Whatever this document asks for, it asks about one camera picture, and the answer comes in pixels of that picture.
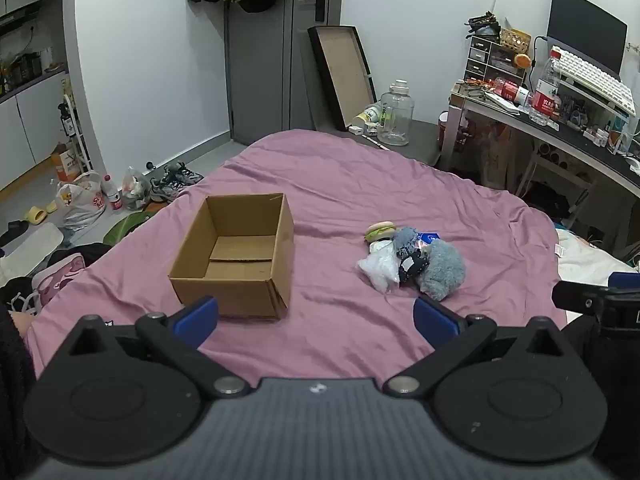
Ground white floor mat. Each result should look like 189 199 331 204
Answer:
0 222 65 281

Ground white printed bedding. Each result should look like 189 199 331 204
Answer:
555 227 640 286

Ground grey door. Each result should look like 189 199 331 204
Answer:
223 0 346 146

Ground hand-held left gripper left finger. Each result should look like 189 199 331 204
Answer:
64 296 250 400

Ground small red label bottle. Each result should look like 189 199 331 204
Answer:
101 175 123 211

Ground black computer monitor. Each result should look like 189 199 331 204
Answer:
546 0 628 81

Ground person's dark clothing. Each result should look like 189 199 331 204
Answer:
0 305 38 466

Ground pink bed sheet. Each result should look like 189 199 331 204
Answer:
22 129 568 396

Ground brown cardboard box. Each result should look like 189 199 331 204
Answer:
168 193 295 321

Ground yellow slippers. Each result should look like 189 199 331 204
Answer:
25 200 60 224

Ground white keyboard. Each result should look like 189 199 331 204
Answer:
550 46 637 116

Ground white wire rack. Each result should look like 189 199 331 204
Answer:
60 80 93 176

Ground clear bag of trash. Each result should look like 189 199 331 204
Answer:
121 166 151 211

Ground black top white desk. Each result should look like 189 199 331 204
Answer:
440 80 640 261

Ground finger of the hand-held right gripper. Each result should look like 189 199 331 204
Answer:
552 280 608 317

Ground clear plastic bag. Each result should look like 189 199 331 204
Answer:
357 241 401 294

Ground clear plastic water jug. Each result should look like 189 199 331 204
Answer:
377 79 416 147

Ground orange white cardboard box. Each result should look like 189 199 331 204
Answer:
51 144 81 182

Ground grey sneakers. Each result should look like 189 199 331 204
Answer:
150 161 204 204

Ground burger plush toy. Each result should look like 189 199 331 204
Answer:
365 221 397 244

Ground red label water bottle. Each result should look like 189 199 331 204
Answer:
530 50 562 124

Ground wicker basket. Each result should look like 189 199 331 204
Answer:
500 27 532 54

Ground black slipper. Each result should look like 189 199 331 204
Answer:
0 220 31 247

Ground small drawer organizer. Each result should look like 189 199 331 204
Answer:
465 35 528 86

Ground large blue-grey plush toy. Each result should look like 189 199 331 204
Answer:
417 239 467 302

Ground green leaf-shaped cushion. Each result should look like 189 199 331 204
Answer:
102 210 157 246

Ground black framed brown board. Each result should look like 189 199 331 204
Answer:
307 25 377 132

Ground white red printed plastic bag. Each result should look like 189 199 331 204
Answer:
56 171 107 231

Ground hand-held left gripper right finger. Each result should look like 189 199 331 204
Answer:
382 295 576 401

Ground white bottle green label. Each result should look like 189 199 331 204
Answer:
352 104 383 128

